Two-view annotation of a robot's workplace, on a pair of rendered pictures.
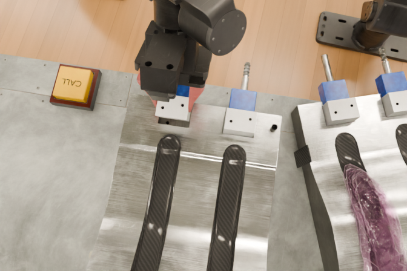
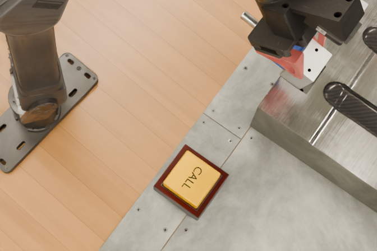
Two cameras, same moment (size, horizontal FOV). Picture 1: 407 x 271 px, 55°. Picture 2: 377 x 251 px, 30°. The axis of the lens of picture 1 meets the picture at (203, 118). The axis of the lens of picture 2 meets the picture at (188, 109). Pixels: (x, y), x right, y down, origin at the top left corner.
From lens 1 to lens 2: 0.59 m
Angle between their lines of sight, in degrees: 20
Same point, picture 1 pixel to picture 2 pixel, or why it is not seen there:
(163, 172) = (360, 115)
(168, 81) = (357, 9)
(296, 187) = not seen: outside the picture
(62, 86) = (192, 190)
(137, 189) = (367, 147)
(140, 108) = (281, 103)
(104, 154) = (287, 186)
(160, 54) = (325, 4)
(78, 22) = (99, 147)
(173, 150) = (341, 93)
